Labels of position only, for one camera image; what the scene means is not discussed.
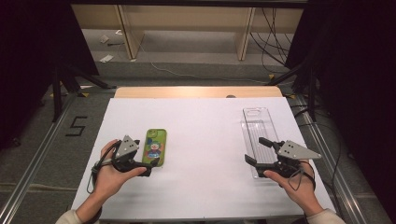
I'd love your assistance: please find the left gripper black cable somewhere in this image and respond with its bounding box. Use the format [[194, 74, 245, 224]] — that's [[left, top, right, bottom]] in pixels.
[[86, 139, 123, 194]]

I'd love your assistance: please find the clear plastic packaging tray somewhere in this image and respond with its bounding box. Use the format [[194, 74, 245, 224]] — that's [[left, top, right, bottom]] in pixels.
[[241, 106, 281, 179]]

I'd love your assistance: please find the person's left hand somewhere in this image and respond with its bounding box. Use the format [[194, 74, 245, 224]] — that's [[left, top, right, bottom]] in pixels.
[[92, 139, 148, 201]]

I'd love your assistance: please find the black floor cable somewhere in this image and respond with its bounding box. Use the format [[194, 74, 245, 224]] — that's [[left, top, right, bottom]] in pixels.
[[292, 105, 344, 218]]

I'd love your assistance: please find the beige floor cable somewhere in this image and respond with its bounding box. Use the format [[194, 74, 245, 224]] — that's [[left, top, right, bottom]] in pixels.
[[0, 182, 78, 192]]

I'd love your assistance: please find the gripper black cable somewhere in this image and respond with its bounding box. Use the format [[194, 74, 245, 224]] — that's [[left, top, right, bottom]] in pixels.
[[86, 139, 123, 194], [287, 159, 318, 191]]

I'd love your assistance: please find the person's right hand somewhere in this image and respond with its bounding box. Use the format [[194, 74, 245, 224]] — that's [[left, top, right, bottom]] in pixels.
[[263, 163, 325, 217]]

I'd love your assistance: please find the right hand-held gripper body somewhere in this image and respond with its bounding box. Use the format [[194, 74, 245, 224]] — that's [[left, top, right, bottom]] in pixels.
[[263, 140, 322, 179]]

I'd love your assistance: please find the black curtain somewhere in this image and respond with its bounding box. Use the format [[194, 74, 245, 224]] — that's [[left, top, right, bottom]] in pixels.
[[284, 0, 396, 217], [0, 0, 101, 151]]

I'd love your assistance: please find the green cartoon phone case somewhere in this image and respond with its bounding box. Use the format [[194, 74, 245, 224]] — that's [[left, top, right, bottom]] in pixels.
[[141, 128, 168, 168]]

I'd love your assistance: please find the light wooden bench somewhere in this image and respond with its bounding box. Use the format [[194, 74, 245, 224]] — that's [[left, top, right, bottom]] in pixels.
[[70, 4, 304, 62]]

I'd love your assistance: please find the aluminium floor rail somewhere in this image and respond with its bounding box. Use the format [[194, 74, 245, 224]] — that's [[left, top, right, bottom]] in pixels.
[[0, 92, 79, 224], [293, 93, 369, 224]]

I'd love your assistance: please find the bundle of black cables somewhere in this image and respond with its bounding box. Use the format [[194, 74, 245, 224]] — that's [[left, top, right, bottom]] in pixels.
[[249, 7, 297, 75]]

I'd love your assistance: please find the white table cover sheet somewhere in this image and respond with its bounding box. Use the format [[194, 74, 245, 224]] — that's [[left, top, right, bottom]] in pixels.
[[70, 96, 336, 220]]

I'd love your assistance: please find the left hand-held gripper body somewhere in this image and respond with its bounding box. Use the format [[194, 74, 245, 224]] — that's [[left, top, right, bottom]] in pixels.
[[111, 134, 143, 174]]

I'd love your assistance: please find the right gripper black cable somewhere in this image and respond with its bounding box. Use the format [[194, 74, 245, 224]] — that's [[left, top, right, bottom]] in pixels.
[[287, 159, 318, 191]]

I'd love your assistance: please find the black metal stand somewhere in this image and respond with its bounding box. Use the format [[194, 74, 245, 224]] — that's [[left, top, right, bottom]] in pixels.
[[50, 61, 118, 123], [265, 58, 319, 123]]

